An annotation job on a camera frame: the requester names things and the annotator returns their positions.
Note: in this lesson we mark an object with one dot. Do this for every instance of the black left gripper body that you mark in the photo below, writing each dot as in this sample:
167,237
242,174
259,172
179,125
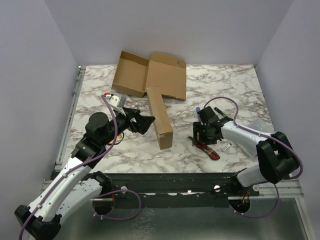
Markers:
123,122

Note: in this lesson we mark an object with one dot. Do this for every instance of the red black utility knife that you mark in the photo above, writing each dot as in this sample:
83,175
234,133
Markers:
209,152

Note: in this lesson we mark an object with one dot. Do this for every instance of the aluminium extrusion frame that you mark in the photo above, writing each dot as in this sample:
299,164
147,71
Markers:
221,85

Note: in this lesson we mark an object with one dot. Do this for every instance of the brown cardboard express box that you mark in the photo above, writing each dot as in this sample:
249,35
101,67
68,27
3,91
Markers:
135,74

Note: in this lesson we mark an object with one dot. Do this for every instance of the clear plastic screw box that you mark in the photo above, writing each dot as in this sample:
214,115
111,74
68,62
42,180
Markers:
258,124

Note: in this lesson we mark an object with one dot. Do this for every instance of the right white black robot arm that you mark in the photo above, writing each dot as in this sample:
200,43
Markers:
276,159

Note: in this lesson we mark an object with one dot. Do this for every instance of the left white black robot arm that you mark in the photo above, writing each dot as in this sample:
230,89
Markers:
43,217

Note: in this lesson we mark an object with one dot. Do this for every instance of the green black screwdriver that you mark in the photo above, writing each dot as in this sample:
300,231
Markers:
220,112

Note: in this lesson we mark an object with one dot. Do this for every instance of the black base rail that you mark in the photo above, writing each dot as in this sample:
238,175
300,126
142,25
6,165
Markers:
170,190

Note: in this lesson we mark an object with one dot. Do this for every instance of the small silver metal piece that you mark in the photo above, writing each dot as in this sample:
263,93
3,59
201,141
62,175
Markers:
226,147

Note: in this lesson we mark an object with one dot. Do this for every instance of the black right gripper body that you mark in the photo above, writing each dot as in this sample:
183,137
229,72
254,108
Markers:
200,131

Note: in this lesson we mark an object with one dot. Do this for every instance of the blue red screwdriver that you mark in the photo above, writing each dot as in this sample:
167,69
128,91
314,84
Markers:
197,113

